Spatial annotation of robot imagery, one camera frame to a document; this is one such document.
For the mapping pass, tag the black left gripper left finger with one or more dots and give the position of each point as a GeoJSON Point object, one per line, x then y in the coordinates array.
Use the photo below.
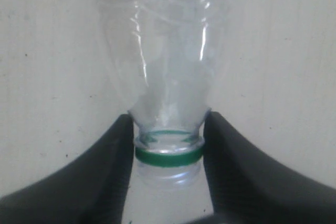
{"type": "Point", "coordinates": [90, 189]}

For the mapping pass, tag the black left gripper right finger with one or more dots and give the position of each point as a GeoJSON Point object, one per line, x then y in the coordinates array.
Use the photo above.
{"type": "Point", "coordinates": [248, 186]}

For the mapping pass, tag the clear plastic water bottle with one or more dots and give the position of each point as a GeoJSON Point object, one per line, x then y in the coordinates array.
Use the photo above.
{"type": "Point", "coordinates": [164, 57]}

